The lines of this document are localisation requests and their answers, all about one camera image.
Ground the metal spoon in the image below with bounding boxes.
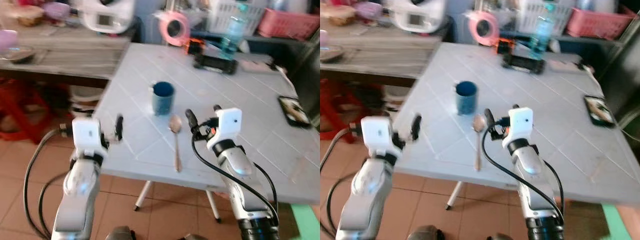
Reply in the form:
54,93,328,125
472,113,487,172
168,114,184,174

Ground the blue mug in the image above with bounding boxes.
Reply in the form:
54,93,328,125
151,81,176,117
454,80,479,116

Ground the white pot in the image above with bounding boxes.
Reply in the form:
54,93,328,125
69,85,105,119
382,85,412,109

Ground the black flat device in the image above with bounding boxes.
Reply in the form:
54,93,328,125
502,52,546,75
193,52,239,76

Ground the orange black small device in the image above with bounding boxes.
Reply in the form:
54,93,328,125
495,37,516,55
186,37,204,55

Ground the white table leg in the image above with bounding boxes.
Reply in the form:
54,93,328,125
205,189,222,224
133,180,154,212
446,181,464,211

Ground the red plastic stool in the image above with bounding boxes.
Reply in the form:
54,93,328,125
320,79,372,143
0,79,72,145

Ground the clear blue water bottle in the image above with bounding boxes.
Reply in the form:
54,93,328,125
530,1,557,61
220,1,249,61

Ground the black smartphone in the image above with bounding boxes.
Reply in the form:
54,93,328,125
277,95,312,128
583,94,616,128

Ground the wooden side table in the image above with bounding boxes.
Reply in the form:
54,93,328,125
320,24,444,88
0,24,134,90

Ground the pink round fan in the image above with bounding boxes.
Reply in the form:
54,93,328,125
467,10,501,47
154,11,191,48

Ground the white plastic basket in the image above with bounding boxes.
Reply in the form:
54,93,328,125
206,0,267,37
516,0,572,36

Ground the dark cabinet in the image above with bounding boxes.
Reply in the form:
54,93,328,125
599,15,640,126
287,31,321,123

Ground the grey left robot foot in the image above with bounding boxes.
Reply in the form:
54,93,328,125
104,226,135,240
407,225,445,240

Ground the dark shallow bowl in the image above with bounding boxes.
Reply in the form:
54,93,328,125
320,44,346,63
0,45,37,64

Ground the pink plastic basket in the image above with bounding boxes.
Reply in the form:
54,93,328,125
565,6,637,41
257,7,321,42

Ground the white rice cooker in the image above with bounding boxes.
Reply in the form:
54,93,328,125
391,0,447,34
79,0,137,35

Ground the purple plastic container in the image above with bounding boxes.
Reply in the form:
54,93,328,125
43,1,71,21
355,1,384,21

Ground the green plastic stool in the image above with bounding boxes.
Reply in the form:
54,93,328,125
600,202,633,240
290,203,321,240

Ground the brown woven basket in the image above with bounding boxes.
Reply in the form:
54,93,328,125
9,5,47,28
324,4,358,27

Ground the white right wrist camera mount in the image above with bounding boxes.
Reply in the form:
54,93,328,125
207,107,243,151
502,106,534,149

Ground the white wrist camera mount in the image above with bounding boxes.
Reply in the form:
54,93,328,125
360,116,396,152
71,117,104,154
207,107,243,151
502,106,534,149

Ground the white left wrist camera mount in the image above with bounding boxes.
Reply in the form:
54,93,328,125
71,117,104,154
360,116,396,152

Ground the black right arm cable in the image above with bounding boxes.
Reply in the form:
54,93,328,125
191,135,280,227
481,131,566,226

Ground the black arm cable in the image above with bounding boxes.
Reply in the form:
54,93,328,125
481,131,566,226
22,124,76,240
191,135,280,227
320,122,364,240

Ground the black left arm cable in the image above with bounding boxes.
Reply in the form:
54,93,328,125
320,122,364,240
22,124,76,240

